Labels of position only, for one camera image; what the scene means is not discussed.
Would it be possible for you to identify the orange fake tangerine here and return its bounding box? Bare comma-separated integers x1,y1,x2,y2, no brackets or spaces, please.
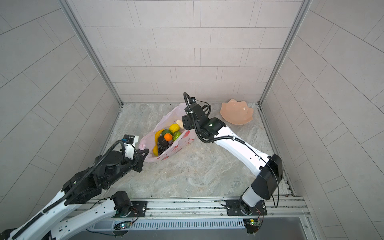
164,133,173,142

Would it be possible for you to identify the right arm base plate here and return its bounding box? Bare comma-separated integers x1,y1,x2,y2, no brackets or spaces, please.
223,200,268,217

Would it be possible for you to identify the green fake fruit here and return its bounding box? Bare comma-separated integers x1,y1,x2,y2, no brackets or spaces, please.
173,131,182,141

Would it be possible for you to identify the right circuit board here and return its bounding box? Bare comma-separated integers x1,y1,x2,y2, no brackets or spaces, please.
243,219,263,234

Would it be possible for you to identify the dark fake grapes bunch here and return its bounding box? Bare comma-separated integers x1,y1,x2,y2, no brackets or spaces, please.
158,143,172,156

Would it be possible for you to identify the left circuit board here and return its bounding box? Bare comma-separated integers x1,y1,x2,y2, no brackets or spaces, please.
114,221,133,231

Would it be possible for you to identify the dark brown fake fruit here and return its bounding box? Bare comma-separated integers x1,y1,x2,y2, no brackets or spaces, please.
158,135,169,148

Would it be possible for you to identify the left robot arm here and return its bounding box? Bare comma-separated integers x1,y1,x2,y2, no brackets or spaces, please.
1,139,150,240

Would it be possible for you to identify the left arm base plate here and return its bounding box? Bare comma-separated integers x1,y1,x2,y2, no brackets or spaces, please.
114,201,148,219

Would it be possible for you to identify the white vented grille strip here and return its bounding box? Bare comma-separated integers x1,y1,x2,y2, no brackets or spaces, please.
89,218,245,233

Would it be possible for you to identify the aluminium mounting rail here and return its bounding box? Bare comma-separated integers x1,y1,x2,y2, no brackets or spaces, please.
74,196,311,221

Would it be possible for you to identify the pink plastic bag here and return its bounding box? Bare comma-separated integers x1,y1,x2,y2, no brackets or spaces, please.
139,103,197,163

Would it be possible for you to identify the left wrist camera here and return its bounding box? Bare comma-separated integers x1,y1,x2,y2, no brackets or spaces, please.
122,135,139,145

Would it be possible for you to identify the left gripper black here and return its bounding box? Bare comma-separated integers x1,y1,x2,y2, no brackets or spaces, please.
103,148,152,188

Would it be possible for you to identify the circuit board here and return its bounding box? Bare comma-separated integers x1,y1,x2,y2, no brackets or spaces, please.
243,219,263,234
114,221,133,231

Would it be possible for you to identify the yellow fake banana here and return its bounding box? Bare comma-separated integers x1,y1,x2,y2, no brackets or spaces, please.
153,129,164,157

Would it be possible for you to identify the yellow fake lemon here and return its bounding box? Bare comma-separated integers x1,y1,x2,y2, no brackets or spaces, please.
169,124,180,134

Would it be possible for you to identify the pink scalloped bowl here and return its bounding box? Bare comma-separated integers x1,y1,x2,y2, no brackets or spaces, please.
220,99,254,125

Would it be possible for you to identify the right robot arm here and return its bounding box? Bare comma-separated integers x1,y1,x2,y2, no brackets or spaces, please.
182,96,283,215

